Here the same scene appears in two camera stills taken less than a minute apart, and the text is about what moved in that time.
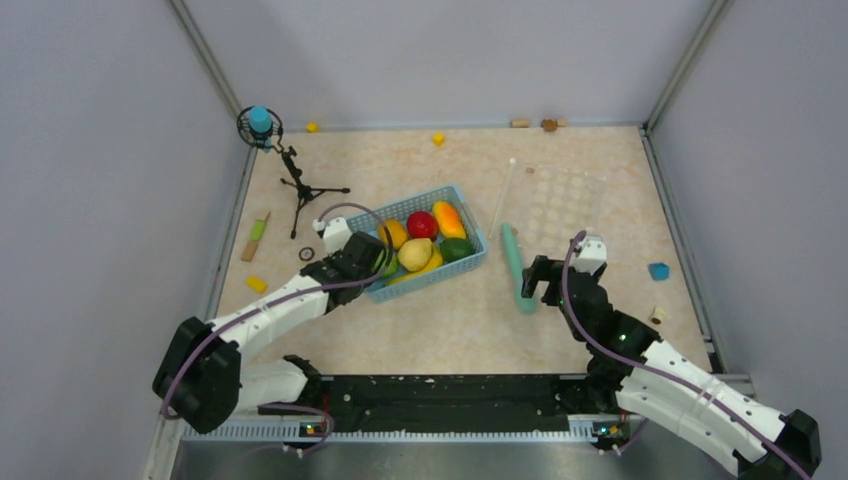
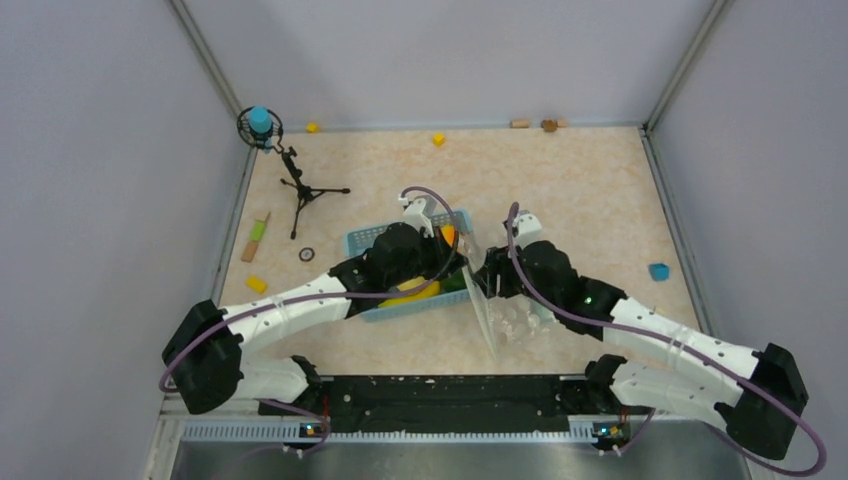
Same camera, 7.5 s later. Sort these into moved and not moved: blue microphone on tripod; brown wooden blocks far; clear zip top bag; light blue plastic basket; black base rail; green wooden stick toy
Moved: light blue plastic basket; clear zip top bag
Not moved: black base rail; green wooden stick toy; blue microphone on tripod; brown wooden blocks far
